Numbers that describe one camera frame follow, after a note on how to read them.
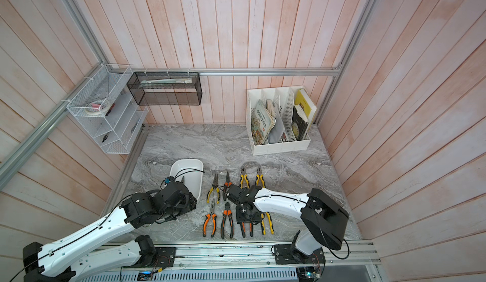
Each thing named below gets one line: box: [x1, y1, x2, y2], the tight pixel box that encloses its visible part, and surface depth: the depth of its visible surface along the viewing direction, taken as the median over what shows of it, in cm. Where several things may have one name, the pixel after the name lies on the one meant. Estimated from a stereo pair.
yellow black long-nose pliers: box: [206, 173, 221, 205], surface depth 94 cm
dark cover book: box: [291, 104, 309, 141], surface depth 100 cm
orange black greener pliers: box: [202, 198, 218, 238], surface depth 83 cm
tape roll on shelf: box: [84, 99, 111, 116], surface depth 75 cm
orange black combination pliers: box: [239, 221, 254, 238], surface depth 81 cm
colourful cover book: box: [251, 99, 277, 146], surface depth 103 cm
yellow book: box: [294, 88, 318, 118], surface depth 97 cm
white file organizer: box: [246, 85, 311, 156], surface depth 103 cm
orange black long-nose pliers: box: [222, 171, 234, 202], surface depth 95 cm
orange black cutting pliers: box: [220, 202, 235, 240], surface depth 84 cm
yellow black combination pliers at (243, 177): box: [239, 167, 250, 190], surface depth 97 cm
